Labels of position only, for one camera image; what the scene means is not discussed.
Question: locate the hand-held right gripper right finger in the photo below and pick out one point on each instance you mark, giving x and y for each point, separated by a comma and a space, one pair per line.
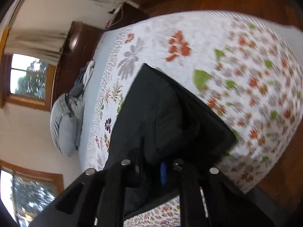
163, 173

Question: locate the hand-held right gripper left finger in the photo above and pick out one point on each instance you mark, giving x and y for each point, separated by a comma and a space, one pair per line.
114, 190

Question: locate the black pants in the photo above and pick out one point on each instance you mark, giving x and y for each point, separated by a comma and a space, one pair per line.
153, 113

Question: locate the grey pillow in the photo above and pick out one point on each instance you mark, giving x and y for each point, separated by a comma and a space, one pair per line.
79, 113
60, 132

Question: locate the wooden framed window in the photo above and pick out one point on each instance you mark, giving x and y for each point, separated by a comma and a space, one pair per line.
28, 80
26, 194

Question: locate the pile of grey clothes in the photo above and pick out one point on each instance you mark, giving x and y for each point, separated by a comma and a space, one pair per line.
82, 80

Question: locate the floral printed bedsheet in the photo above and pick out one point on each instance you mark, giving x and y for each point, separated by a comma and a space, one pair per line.
236, 52

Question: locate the dark wooden headboard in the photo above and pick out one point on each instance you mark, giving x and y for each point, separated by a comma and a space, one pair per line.
75, 42

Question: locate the dark wooden nightstand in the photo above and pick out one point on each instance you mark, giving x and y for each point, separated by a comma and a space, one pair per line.
132, 16

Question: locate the beige curtain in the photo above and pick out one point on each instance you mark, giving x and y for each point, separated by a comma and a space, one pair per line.
35, 42

